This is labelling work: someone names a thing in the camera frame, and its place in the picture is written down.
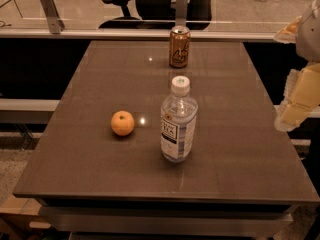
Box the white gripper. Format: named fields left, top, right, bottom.
left=274, top=0, right=320, bottom=132

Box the orange soda can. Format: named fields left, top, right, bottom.
left=169, top=25, right=191, bottom=68

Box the black office chair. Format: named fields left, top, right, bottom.
left=100, top=0, right=212, bottom=30

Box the orange fruit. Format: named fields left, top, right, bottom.
left=111, top=111, right=135, bottom=136

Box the glass partition panel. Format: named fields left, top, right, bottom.
left=0, top=0, right=313, bottom=33

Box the left metal bracket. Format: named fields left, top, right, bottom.
left=40, top=0, right=65, bottom=34

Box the right metal bracket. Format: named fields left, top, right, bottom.
left=175, top=0, right=188, bottom=26

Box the clear plastic water bottle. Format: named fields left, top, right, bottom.
left=160, top=76, right=198, bottom=163

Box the metal bracket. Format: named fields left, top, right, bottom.
left=40, top=0, right=65, bottom=34
left=175, top=0, right=188, bottom=26

